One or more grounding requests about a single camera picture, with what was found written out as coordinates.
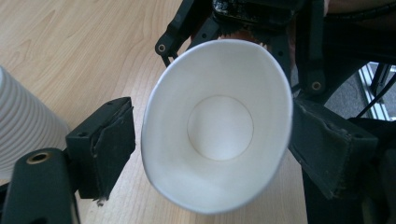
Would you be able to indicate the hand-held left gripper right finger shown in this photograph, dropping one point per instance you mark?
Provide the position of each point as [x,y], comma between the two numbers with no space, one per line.
[330,152]

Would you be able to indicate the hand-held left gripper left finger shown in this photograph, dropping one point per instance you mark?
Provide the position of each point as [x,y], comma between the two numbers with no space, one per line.
[109,152]

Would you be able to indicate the stack of white ribbed cups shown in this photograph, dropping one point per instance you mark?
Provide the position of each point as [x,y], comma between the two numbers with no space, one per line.
[25,124]

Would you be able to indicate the aluminium frame rail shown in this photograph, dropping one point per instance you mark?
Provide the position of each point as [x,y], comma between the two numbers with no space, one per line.
[373,99]

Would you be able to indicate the white paper cup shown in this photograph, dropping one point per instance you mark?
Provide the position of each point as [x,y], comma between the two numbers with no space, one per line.
[218,130]

